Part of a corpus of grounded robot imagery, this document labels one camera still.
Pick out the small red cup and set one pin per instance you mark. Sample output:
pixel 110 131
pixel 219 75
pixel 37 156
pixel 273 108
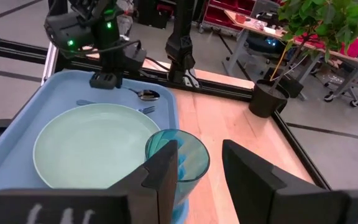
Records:
pixel 240 18

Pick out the grey wheeled cart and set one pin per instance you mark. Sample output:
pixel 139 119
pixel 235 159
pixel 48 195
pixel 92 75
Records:
pixel 353 81

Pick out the silver aluminium bar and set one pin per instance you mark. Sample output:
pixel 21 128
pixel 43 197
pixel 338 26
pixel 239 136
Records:
pixel 49 62

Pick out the teal translucent plastic cup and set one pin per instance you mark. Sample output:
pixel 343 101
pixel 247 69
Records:
pixel 194 161

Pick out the black aluminium table frame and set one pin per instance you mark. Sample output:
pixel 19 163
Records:
pixel 222 87

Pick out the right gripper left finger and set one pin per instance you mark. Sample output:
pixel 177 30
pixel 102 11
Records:
pixel 154 186

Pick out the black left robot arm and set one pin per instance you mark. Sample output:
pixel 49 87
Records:
pixel 180 40

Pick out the red bin storage rack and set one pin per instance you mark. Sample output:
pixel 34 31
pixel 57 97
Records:
pixel 225 14

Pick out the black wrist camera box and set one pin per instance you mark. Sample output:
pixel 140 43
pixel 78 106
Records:
pixel 136 57

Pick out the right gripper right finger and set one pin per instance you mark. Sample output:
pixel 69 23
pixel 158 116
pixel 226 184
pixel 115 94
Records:
pixel 253 193

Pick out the black floor box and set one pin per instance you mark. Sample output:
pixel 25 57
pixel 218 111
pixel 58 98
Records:
pixel 287 85

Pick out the pale green round plate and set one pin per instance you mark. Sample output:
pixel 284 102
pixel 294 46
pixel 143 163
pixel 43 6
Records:
pixel 95 146

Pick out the green leafy plant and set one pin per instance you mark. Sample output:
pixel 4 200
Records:
pixel 331 18

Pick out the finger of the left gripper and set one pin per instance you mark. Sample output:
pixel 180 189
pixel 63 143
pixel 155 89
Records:
pixel 115 81
pixel 96 81

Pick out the blue plastic tray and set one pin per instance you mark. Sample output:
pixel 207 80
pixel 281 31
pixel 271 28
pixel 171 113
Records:
pixel 61 90

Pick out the black plant pot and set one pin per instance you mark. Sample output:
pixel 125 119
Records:
pixel 264 102

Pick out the wooden work table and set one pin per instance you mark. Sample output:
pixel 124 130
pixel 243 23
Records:
pixel 259 26

